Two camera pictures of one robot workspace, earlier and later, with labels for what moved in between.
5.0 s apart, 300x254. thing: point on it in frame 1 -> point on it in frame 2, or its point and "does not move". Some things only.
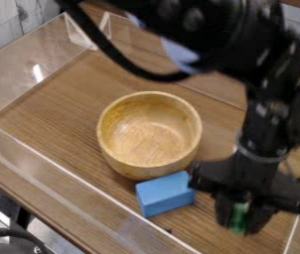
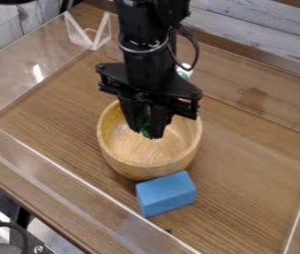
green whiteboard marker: x=240 y=208 -> x=186 y=72
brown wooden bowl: x=148 y=135 does not move
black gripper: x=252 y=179 -> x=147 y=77
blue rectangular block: x=165 y=194 does not move
